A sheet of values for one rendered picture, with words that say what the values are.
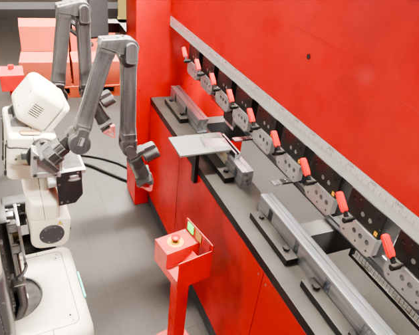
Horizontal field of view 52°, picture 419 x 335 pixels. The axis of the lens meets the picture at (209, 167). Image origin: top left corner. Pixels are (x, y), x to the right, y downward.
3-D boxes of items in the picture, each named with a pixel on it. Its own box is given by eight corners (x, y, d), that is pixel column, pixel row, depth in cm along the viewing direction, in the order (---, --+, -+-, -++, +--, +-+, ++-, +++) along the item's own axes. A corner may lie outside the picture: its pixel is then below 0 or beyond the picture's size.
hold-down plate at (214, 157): (201, 152, 228) (201, 147, 226) (210, 151, 230) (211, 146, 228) (223, 183, 205) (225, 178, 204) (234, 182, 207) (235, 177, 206)
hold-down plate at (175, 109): (164, 102, 276) (164, 98, 275) (172, 102, 278) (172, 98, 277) (179, 123, 254) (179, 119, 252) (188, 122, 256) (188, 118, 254)
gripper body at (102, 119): (108, 115, 210) (100, 103, 205) (114, 124, 202) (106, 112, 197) (96, 121, 209) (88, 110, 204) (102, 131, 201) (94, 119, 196)
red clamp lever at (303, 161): (300, 157, 144) (308, 185, 142) (310, 156, 145) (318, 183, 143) (297, 159, 145) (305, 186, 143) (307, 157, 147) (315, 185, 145)
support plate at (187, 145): (168, 139, 213) (168, 137, 212) (216, 133, 223) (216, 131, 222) (180, 157, 199) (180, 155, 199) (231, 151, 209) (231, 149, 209)
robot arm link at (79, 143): (98, 24, 145) (103, 29, 137) (135, 37, 152) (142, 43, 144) (62, 141, 159) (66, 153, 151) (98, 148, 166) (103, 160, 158)
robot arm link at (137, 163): (123, 154, 168) (128, 162, 164) (139, 146, 169) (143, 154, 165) (130, 166, 173) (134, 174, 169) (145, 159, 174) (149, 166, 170)
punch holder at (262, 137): (251, 139, 182) (257, 103, 173) (268, 137, 185) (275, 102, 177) (268, 157, 171) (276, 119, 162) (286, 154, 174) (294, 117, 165)
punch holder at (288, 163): (275, 163, 167) (282, 125, 158) (292, 161, 170) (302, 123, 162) (295, 185, 156) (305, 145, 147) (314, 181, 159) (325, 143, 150)
